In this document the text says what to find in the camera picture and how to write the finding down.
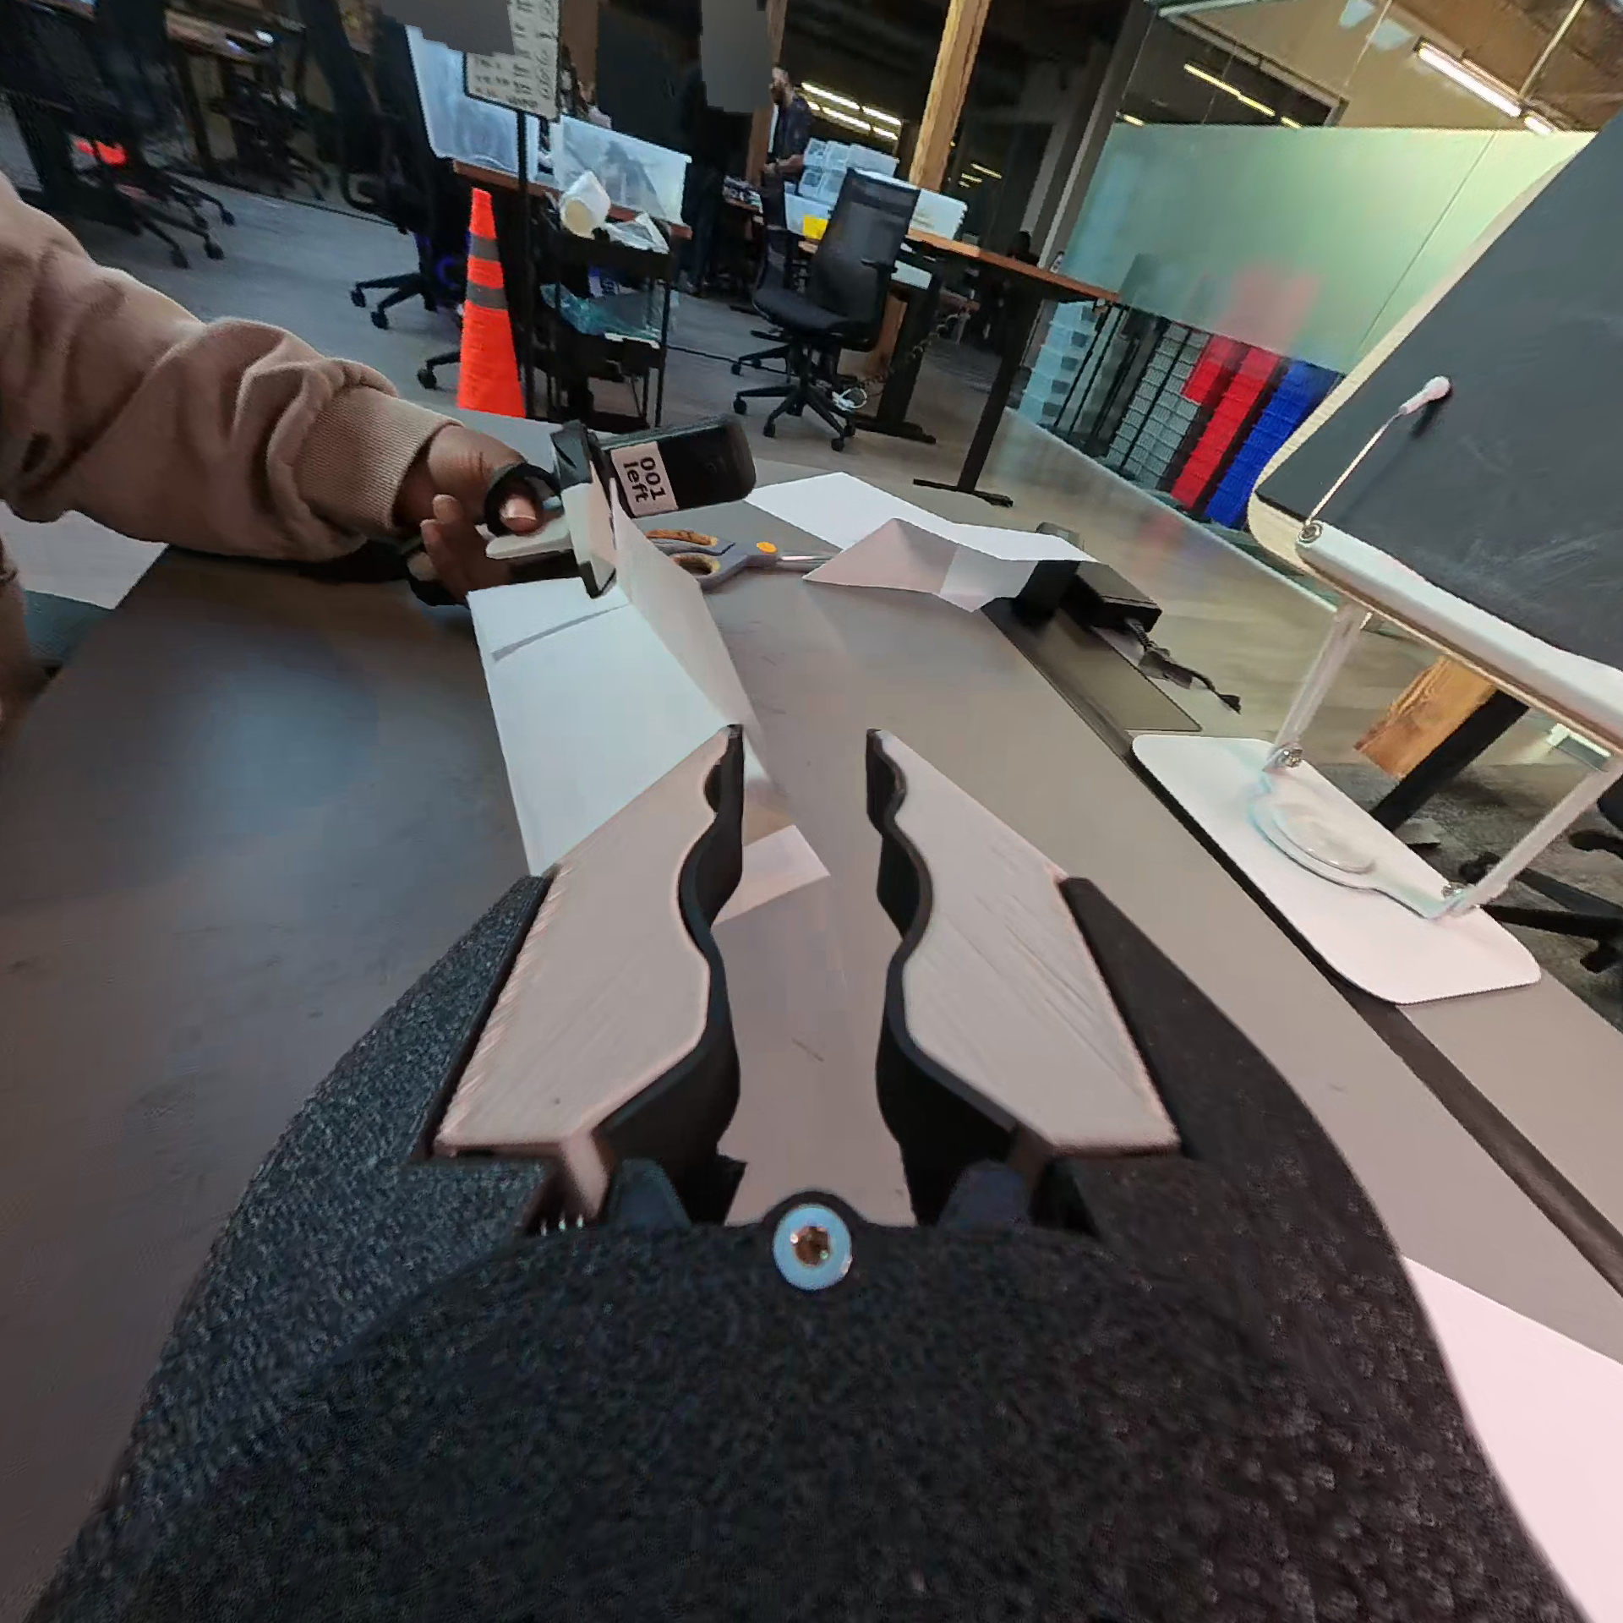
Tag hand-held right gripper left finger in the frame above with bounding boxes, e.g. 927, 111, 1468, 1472
434, 724, 747, 1221

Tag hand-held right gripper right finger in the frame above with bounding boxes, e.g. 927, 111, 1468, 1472
865, 728, 1180, 1226

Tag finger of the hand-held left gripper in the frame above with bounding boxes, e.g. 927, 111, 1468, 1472
560, 479, 622, 600

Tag white paper sheet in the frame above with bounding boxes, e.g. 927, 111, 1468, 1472
469, 479, 832, 927
1400, 1261, 1623, 1617
745, 471, 967, 546

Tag person's left forearm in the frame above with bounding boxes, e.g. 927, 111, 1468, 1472
0, 177, 459, 562

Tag wooden desk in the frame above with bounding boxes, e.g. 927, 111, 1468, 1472
450, 154, 695, 245
886, 227, 1122, 438

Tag grey desk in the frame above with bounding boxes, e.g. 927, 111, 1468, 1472
0, 405, 1623, 1574

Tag black desk power box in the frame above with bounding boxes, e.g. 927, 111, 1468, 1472
1014, 519, 1163, 635

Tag person's left hand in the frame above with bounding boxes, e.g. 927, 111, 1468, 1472
390, 424, 562, 610

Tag grey orange scissors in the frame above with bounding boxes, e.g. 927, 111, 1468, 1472
647, 533, 834, 595

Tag black rolling cart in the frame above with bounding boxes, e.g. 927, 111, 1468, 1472
525, 189, 676, 434

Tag orange traffic cone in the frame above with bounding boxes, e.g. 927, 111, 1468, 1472
453, 187, 527, 419

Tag black office chair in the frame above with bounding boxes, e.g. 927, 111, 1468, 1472
38, 75, 237, 270
1458, 772, 1623, 973
732, 167, 923, 452
347, 25, 467, 390

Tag white paper plane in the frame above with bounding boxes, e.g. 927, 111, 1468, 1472
801, 517, 1095, 614

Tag clear plastic cover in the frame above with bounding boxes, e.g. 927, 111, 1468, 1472
405, 25, 695, 220

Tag white laptop stand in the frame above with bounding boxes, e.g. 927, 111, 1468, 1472
1132, 376, 1623, 1006

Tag stack of pale green crates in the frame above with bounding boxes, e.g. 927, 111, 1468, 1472
1020, 301, 1203, 488

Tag stack of red crates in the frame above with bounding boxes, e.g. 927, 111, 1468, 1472
1166, 336, 1284, 513

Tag stack of blue crates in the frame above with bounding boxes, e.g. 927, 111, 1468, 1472
1203, 357, 1346, 531

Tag black laptop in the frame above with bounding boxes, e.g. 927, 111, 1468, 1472
1248, 119, 1623, 710

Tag black metal post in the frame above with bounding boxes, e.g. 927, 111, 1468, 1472
911, 291, 1018, 508

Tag black braided cable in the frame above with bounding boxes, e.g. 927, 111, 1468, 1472
1132, 623, 1244, 714

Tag wooden post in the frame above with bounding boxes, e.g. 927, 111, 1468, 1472
906, 0, 994, 195
1356, 658, 1501, 778

